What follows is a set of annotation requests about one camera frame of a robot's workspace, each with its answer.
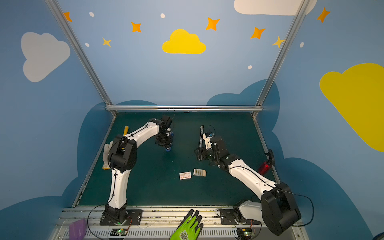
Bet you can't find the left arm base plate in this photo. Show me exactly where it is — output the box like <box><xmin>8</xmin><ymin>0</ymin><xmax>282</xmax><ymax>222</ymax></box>
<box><xmin>100</xmin><ymin>210</ymin><xmax>143</xmax><ymax>226</ymax></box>

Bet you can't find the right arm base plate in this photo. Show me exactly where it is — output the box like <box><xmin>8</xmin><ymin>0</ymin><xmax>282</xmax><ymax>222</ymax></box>
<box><xmin>217</xmin><ymin>209</ymin><xmax>261</xmax><ymax>225</ymax></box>

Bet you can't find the green black work glove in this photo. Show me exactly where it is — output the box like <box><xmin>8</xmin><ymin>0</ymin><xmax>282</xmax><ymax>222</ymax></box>
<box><xmin>170</xmin><ymin>209</ymin><xmax>204</xmax><ymax>240</ymax></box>

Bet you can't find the aluminium frame crossbar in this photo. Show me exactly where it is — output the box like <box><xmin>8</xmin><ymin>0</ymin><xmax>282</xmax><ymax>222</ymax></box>
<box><xmin>106</xmin><ymin>105</ymin><xmax>263</xmax><ymax>112</ymax></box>

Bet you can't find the red emergency stop button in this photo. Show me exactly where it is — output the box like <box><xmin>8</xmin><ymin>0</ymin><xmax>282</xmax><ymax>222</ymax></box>
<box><xmin>258</xmin><ymin>161</ymin><xmax>273</xmax><ymax>176</ymax></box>

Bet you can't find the red white staple box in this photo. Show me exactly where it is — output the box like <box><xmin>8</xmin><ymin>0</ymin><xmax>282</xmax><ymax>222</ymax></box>
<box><xmin>179</xmin><ymin>172</ymin><xmax>192</xmax><ymax>180</ymax></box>

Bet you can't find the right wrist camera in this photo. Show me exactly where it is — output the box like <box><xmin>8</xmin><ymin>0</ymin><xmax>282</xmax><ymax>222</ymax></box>
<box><xmin>203</xmin><ymin>133</ymin><xmax>230</xmax><ymax>158</ymax></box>

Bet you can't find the white fabric glove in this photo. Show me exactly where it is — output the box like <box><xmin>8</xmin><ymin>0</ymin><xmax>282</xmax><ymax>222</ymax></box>
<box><xmin>102</xmin><ymin>141</ymin><xmax>113</xmax><ymax>170</ymax></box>

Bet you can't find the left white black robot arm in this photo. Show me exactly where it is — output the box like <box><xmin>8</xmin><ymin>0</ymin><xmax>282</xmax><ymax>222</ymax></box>
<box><xmin>105</xmin><ymin>116</ymin><xmax>174</xmax><ymax>223</ymax></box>

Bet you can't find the yellow plastic scoop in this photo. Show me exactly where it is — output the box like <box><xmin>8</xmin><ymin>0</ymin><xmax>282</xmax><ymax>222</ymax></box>
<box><xmin>123</xmin><ymin>126</ymin><xmax>129</xmax><ymax>136</ymax></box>

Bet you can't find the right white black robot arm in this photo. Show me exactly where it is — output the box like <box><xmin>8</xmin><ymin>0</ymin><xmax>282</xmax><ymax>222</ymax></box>
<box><xmin>194</xmin><ymin>148</ymin><xmax>302</xmax><ymax>236</ymax></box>

